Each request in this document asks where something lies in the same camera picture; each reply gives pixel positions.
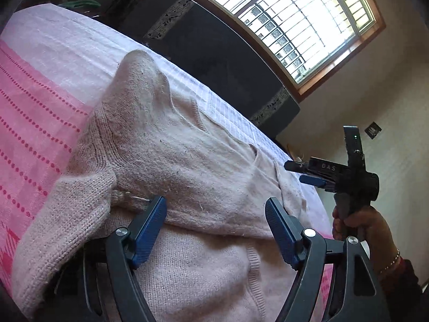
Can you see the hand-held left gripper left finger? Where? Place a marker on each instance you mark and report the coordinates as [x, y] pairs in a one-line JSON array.
[[150, 228]]

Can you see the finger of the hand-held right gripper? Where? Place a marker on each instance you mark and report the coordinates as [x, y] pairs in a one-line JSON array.
[[313, 181], [315, 167]]

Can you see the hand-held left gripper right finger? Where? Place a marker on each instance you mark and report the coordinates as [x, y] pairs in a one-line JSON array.
[[281, 231]]

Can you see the pale pink knit sweater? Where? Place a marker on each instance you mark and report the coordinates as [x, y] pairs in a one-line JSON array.
[[187, 161]]

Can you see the person's right forearm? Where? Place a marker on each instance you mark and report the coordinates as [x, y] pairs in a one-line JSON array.
[[402, 285]]

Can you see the person's right hand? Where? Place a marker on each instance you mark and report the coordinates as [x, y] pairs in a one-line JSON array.
[[375, 231]]

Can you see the wooden framed grilled window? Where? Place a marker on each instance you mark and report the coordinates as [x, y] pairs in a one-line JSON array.
[[301, 16]]

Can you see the long black patterned sofa cushion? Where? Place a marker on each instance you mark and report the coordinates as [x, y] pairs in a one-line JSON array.
[[214, 53]]

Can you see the pink dotted bed sheet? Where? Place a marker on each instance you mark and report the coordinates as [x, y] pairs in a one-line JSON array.
[[40, 114]]

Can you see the green cloth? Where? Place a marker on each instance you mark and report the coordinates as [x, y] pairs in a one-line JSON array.
[[78, 4]]

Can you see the black wall switch plate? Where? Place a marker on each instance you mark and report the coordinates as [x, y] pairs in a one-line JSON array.
[[372, 130]]

